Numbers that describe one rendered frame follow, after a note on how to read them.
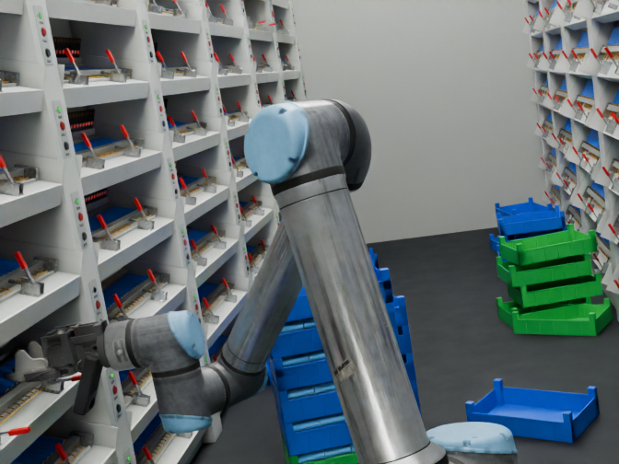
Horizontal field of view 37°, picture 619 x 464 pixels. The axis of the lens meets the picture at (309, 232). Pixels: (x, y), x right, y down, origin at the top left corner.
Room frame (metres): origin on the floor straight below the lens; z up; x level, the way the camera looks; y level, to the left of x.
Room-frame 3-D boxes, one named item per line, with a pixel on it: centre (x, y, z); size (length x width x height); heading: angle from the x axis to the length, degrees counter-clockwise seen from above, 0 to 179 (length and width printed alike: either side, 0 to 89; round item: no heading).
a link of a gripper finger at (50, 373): (1.64, 0.52, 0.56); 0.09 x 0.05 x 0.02; 89
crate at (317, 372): (2.15, -0.01, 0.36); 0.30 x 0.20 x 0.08; 97
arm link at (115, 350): (1.64, 0.38, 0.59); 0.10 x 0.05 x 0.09; 171
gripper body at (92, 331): (1.66, 0.46, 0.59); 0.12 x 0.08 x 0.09; 81
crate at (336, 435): (2.15, -0.01, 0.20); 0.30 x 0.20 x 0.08; 97
